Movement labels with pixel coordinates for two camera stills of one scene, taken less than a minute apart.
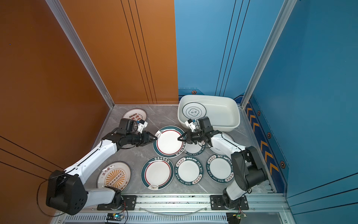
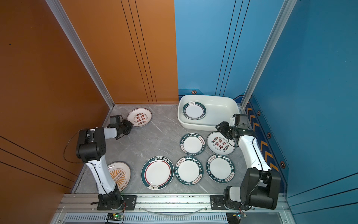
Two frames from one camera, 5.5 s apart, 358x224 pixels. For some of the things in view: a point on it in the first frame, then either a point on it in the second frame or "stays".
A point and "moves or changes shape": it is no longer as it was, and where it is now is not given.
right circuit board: [238, 216] stays
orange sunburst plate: [116, 174] stays
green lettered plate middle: [194, 149] stays
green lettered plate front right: [219, 168] stays
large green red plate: [157, 173] stays
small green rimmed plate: [167, 145] -> [194, 110]
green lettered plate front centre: [189, 171] stays
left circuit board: [115, 216] stays
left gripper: [146, 137] -> [129, 125]
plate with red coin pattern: [136, 114] moves or changes shape
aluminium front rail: [263, 209] stays
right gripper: [189, 134] -> [224, 124]
